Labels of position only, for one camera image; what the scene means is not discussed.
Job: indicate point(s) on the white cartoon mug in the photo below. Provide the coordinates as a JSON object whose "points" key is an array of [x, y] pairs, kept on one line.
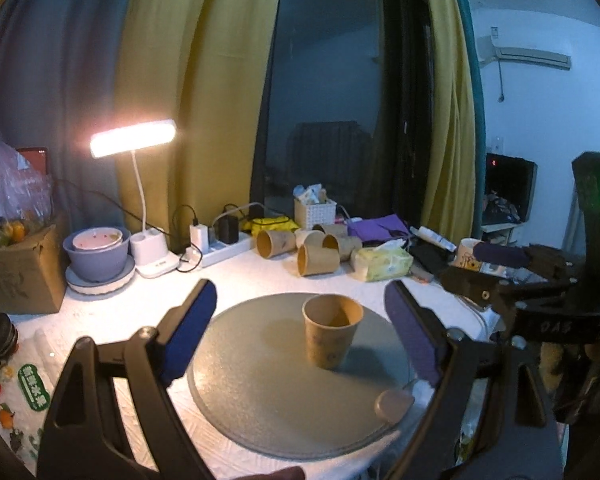
{"points": [[466, 257]]}

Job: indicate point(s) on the yellow pouch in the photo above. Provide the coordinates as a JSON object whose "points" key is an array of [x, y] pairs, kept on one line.
{"points": [[272, 224]]}

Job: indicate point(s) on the black monitor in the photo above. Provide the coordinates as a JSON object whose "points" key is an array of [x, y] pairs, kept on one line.
{"points": [[510, 180]]}

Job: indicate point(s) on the white tube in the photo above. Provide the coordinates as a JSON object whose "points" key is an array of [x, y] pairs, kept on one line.
{"points": [[434, 238]]}

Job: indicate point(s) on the brown paper cup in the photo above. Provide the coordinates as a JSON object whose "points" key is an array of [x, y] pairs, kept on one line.
{"points": [[332, 229], [307, 236], [344, 248], [275, 242], [317, 261], [330, 332]]}

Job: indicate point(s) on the purple cloth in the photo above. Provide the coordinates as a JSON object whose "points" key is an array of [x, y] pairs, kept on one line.
{"points": [[380, 228]]}

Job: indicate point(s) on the pink bowl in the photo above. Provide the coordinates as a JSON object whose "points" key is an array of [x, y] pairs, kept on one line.
{"points": [[96, 240]]}

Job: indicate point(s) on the white desk lamp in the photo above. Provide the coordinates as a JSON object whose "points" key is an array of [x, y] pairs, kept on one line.
{"points": [[150, 255]]}

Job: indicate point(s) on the white air conditioner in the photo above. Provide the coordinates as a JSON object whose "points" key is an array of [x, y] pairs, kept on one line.
{"points": [[527, 54]]}

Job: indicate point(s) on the cardboard box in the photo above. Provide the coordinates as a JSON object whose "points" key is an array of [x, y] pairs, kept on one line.
{"points": [[22, 280]]}

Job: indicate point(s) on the yellow tissue pack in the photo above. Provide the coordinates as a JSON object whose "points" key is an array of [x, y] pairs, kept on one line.
{"points": [[382, 263]]}

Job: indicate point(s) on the white charger plug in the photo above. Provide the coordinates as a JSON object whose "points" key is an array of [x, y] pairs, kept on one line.
{"points": [[198, 236]]}

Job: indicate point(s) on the black charger plug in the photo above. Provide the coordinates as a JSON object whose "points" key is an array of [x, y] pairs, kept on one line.
{"points": [[227, 230]]}

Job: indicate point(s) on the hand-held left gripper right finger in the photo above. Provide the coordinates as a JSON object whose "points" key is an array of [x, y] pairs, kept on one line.
{"points": [[414, 335]]}

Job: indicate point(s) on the white power strip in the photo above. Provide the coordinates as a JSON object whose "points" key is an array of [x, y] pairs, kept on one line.
{"points": [[222, 255]]}

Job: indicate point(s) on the yellow curtain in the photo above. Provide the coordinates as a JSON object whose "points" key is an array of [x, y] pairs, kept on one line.
{"points": [[200, 85], [450, 110]]}

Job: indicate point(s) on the dark window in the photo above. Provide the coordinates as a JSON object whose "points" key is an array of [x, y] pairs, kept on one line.
{"points": [[340, 90]]}

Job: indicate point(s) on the round glass turntable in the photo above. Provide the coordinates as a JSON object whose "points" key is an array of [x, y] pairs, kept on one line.
{"points": [[260, 385]]}

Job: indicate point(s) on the clear plastic bag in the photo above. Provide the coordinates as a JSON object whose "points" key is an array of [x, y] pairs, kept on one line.
{"points": [[10, 180]]}

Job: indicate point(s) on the blue curtain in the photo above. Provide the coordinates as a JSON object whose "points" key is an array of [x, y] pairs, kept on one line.
{"points": [[55, 70]]}

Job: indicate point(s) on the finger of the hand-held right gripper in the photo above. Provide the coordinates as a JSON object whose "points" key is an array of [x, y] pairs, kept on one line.
{"points": [[500, 255], [472, 286]]}

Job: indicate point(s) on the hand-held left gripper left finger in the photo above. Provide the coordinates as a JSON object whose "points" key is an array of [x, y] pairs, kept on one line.
{"points": [[190, 332]]}

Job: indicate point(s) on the white woven basket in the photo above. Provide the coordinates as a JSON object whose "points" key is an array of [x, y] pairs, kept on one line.
{"points": [[314, 212]]}

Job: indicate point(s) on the pink oval object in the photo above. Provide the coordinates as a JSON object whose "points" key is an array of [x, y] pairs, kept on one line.
{"points": [[392, 405]]}

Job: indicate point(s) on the pile of small fruits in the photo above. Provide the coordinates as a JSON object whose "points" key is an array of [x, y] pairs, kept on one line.
{"points": [[2, 232]]}

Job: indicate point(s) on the grey blue bowl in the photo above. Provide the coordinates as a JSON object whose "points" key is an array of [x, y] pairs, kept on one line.
{"points": [[97, 262]]}

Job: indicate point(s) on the black wallet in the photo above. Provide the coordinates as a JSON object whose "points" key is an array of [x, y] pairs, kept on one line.
{"points": [[430, 260]]}

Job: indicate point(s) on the white round plate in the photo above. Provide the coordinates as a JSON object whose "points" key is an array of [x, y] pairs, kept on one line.
{"points": [[100, 282]]}

